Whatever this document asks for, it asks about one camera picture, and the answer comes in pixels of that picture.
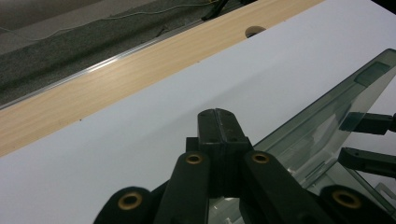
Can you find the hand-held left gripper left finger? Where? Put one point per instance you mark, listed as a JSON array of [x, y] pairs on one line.
[[207, 127]]

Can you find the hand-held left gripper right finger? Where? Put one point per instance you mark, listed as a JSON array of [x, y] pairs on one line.
[[230, 130]]

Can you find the grey transparent compartment box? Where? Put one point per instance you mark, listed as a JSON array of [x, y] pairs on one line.
[[327, 133]]

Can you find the white table sheet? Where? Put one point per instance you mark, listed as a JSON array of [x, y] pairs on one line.
[[140, 124]]

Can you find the wooden table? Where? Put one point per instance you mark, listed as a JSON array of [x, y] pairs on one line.
[[109, 81]]

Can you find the aluminium floor rail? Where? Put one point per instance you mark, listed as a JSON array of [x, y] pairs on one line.
[[93, 67]]

